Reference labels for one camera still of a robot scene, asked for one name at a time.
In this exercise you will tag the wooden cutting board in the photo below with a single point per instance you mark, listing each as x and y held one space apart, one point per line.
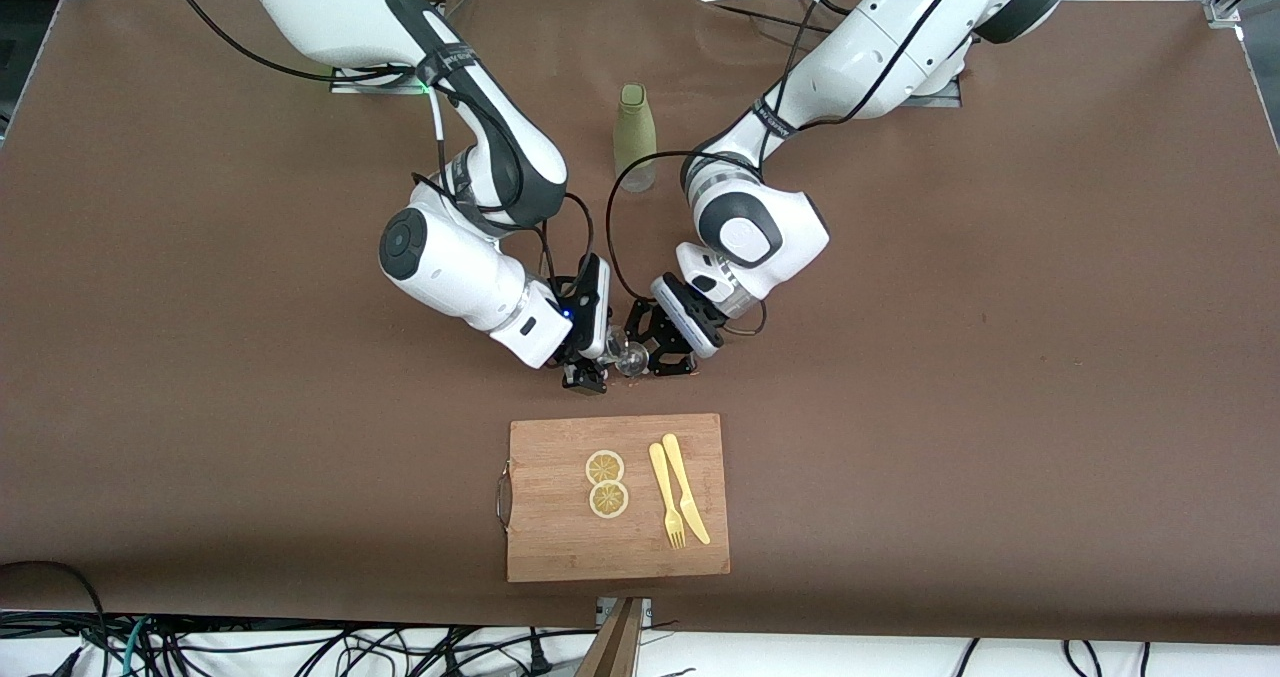
620 547

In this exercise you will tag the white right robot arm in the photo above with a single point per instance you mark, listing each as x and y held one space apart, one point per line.
450 257

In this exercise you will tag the wooden post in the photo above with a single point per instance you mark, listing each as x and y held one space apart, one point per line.
613 647

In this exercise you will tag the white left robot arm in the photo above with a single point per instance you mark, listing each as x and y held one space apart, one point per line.
750 227

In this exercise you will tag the steel jigger measuring cup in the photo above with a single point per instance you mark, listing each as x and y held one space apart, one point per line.
634 361

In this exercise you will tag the yellow plastic knife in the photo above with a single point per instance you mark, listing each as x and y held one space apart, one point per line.
684 492

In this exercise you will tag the green sleeved glass bottle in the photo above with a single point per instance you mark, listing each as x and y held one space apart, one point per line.
634 132

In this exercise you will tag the brown table cover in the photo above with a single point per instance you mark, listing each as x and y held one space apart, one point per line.
1000 457

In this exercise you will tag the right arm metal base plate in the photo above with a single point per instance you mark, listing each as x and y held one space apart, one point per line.
375 85

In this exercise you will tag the yellow plastic fork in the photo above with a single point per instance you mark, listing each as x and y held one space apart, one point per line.
664 497

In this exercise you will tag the lemon slice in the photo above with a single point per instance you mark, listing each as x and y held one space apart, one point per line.
608 499
604 467

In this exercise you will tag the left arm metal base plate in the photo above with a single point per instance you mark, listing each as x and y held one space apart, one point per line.
935 100

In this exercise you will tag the small clear glass cup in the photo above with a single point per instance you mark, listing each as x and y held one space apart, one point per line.
612 349

